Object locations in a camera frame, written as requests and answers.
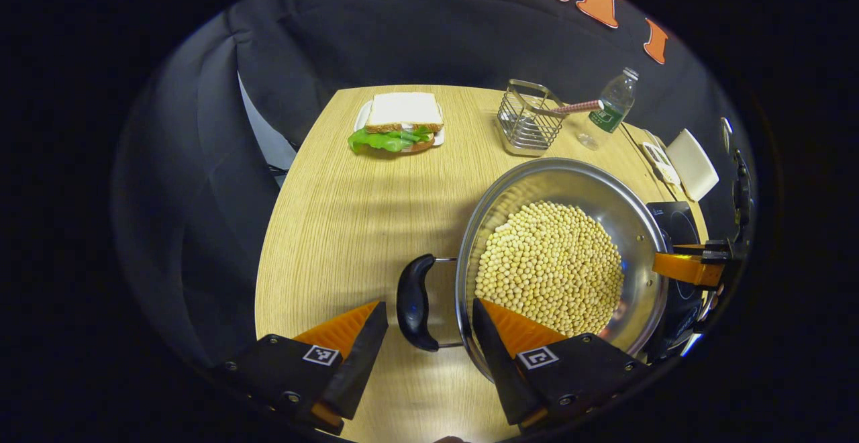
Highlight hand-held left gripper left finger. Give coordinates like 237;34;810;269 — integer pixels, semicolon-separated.
215;300;390;437

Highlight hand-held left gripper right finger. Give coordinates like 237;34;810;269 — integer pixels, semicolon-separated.
472;297;650;430

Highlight black induction cooktop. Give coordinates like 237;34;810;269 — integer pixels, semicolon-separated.
643;200;713;364

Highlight pile of soybeans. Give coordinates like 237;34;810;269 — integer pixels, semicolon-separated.
474;201;625;338

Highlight steel pot with black handle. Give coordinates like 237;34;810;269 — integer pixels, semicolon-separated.
396;157;670;385

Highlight white toaster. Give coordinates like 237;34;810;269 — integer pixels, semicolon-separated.
665;128;721;203

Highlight clear plastic water bottle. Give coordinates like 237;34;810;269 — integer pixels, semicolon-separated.
576;67;640;152

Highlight red striped straw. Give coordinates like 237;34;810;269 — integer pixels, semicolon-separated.
553;99;605;115

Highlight sandwich with lettuce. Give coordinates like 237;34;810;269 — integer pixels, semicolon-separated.
347;92;445;156

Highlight metal wire basket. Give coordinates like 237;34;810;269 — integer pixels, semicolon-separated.
497;79;566;158

